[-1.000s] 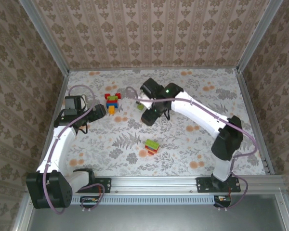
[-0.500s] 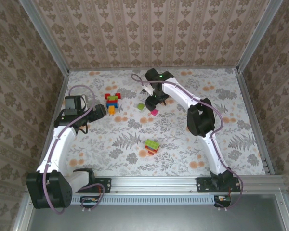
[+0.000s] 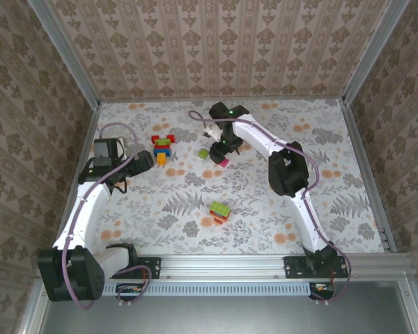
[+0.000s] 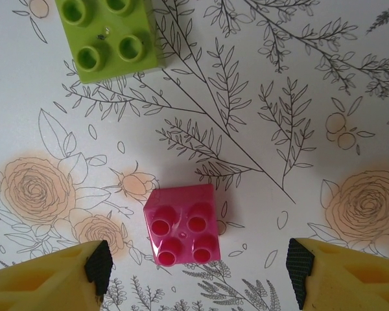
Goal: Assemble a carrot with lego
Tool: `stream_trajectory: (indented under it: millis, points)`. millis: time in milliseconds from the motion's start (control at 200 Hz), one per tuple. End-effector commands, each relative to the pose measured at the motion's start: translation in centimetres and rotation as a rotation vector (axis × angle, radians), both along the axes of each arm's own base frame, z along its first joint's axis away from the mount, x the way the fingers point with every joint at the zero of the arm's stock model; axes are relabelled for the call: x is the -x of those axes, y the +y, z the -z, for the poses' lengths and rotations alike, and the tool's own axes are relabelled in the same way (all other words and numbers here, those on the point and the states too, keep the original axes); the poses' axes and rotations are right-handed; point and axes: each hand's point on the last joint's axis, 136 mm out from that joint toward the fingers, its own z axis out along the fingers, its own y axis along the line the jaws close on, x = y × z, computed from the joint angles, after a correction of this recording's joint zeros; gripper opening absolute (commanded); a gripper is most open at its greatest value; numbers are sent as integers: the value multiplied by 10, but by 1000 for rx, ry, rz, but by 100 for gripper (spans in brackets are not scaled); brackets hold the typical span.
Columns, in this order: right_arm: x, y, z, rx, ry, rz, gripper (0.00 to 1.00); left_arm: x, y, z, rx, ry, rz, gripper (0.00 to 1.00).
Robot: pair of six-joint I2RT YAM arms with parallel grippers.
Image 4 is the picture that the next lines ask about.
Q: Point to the floral printed table cover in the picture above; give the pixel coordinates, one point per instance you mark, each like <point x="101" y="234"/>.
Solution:
<point x="278" y="48"/>

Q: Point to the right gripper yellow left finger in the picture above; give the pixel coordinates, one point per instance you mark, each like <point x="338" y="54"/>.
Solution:
<point x="52" y="285"/>

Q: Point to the lime green long lego brick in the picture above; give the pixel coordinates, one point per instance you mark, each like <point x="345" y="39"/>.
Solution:
<point x="107" y="42"/>

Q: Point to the magenta square lego brick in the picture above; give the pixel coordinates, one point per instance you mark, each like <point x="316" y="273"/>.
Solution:
<point x="181" y="233"/>

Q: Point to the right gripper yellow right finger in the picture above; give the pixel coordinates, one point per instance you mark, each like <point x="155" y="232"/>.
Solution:
<point x="343" y="285"/>

